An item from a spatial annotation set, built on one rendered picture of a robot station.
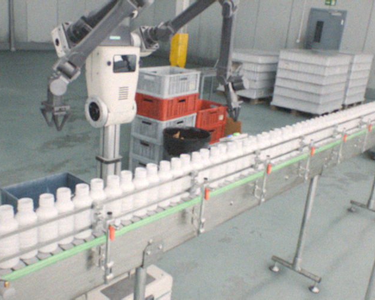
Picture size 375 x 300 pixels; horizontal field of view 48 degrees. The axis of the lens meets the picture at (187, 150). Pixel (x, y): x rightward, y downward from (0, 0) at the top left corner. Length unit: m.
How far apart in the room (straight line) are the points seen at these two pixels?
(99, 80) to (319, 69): 6.41
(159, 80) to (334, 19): 8.75
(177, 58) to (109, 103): 9.78
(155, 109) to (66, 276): 2.92
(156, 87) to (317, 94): 4.59
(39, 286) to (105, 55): 1.09
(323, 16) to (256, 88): 4.20
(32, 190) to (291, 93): 6.88
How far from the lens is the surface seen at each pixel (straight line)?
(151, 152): 4.21
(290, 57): 8.32
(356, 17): 12.12
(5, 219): 1.18
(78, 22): 1.81
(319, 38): 12.40
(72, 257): 1.32
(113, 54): 1.99
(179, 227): 1.63
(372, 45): 11.95
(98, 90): 2.05
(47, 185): 1.95
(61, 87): 1.57
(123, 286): 2.40
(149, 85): 4.09
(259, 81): 8.85
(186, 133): 4.07
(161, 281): 2.46
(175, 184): 1.56
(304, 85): 8.22
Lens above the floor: 1.69
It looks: 18 degrees down
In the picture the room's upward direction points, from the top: 6 degrees clockwise
